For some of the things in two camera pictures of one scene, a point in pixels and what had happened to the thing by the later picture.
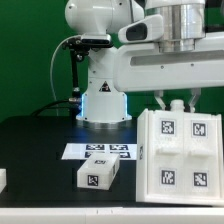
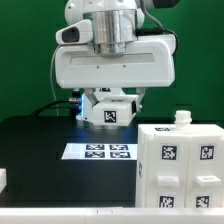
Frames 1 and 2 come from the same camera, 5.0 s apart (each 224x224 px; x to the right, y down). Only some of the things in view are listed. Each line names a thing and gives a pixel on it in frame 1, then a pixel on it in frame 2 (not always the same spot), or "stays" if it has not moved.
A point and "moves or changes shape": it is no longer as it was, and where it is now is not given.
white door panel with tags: x=166 y=154 moves or changes shape
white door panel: x=201 y=155 moves or changes shape
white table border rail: x=201 y=214 stays
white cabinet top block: x=98 y=171 moves or changes shape
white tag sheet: x=81 y=151 stays
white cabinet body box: x=179 y=157 moves or changes shape
